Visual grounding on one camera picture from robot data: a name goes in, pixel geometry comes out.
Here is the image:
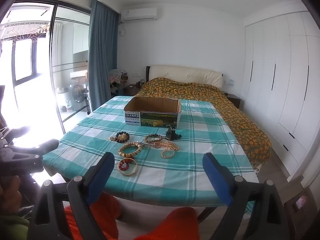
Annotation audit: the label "teal plaid tablecloth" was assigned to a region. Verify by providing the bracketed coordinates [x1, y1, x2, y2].
[42, 95, 259, 214]

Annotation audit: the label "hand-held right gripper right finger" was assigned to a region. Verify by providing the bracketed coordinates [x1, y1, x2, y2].
[202, 152, 297, 240]

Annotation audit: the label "red bead bracelet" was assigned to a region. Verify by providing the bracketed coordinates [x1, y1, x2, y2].
[118, 158, 130, 172]

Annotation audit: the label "dark bead bracelet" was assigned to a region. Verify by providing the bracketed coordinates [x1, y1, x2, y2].
[109, 132, 131, 143]

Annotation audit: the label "printed cardboard box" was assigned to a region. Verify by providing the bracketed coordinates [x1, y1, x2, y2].
[123, 97, 182, 129]

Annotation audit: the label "pile of clothes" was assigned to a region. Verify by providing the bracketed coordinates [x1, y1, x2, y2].
[108, 69, 128, 85]

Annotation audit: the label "wide gold bangle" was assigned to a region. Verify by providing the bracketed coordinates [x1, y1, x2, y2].
[117, 157, 138, 177]

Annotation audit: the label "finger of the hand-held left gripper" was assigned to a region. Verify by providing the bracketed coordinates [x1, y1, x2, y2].
[5, 126, 31, 142]
[15, 139, 60, 155]

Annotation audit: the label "dark wooden nightstand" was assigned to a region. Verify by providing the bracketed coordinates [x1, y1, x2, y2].
[124, 84, 142, 97]
[225, 93, 241, 109]

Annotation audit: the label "brown wooden furniture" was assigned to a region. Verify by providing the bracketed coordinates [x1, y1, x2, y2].
[285, 189, 316, 233]

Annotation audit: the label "black hair clip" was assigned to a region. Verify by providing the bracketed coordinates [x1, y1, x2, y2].
[165, 126, 182, 141]

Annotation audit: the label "person's orange pants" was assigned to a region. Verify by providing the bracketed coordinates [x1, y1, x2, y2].
[64, 192, 200, 240]

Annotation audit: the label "wooden tube bead bracelet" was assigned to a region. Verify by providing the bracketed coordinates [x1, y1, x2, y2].
[118, 142, 143, 158]

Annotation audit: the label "blue curtain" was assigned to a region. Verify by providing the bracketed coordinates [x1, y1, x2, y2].
[88, 0, 119, 112]

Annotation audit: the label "tan bead bracelet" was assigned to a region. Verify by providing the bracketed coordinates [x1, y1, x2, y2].
[145, 134, 163, 144]

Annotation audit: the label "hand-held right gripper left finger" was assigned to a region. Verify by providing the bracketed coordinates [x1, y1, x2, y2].
[26, 152, 118, 240]

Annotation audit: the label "washing machine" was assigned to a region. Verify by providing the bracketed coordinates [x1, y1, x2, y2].
[70, 79, 89, 111]

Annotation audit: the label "white air conditioner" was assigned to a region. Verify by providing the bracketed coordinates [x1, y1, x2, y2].
[121, 7, 158, 22]

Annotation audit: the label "white wardrobe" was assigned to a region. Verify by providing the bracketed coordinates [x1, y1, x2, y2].
[240, 5, 320, 180]

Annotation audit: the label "glass sliding door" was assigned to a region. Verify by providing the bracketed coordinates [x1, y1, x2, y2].
[50, 4, 92, 133]

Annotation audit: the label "person's left hand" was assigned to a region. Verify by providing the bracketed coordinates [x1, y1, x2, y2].
[0, 175, 23, 220]

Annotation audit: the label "black framed window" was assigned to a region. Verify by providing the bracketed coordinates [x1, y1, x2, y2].
[0, 2, 54, 90]

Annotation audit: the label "bed with orange floral cover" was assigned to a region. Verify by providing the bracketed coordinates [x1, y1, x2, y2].
[134, 77, 272, 164]

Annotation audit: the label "clothes drying rack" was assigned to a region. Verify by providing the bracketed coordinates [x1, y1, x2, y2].
[0, 21, 50, 44]

